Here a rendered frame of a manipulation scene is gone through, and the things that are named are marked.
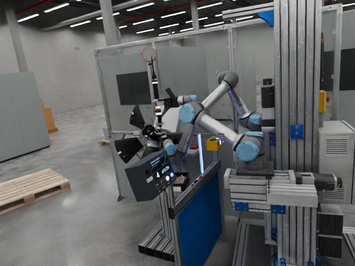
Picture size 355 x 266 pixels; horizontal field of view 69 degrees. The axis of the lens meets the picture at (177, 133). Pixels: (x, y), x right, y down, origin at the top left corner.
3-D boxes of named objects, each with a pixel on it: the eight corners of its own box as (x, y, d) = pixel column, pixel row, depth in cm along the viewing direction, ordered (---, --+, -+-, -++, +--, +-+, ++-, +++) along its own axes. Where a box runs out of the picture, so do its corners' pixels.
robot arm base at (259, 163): (267, 162, 170) (267, 148, 168) (267, 171, 156) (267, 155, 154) (244, 161, 175) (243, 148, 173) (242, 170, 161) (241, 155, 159)
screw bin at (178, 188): (170, 180, 215) (169, 172, 213) (189, 180, 211) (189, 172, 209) (162, 192, 194) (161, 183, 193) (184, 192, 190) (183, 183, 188)
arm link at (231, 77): (246, 78, 191) (200, 125, 189) (240, 78, 201) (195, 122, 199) (237, 66, 187) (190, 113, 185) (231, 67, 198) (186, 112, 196)
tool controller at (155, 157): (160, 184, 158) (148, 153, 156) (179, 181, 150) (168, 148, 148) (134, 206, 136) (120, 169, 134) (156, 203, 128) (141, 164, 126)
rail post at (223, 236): (222, 239, 259) (216, 166, 240) (226, 240, 257) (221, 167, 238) (221, 241, 255) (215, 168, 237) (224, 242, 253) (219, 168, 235)
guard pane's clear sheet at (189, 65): (111, 131, 343) (97, 51, 319) (331, 135, 223) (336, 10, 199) (110, 131, 342) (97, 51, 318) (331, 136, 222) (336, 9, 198)
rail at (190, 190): (216, 166, 240) (216, 158, 238) (221, 167, 238) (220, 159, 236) (169, 218, 164) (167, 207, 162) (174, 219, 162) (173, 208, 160)
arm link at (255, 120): (254, 134, 201) (254, 117, 198) (246, 131, 214) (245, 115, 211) (268, 132, 204) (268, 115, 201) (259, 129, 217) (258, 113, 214)
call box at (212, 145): (213, 146, 239) (212, 135, 237) (223, 146, 235) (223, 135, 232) (206, 152, 226) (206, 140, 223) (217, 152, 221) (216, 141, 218)
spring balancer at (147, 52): (142, 63, 275) (142, 63, 268) (140, 47, 271) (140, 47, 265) (157, 62, 277) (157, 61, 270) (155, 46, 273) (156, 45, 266)
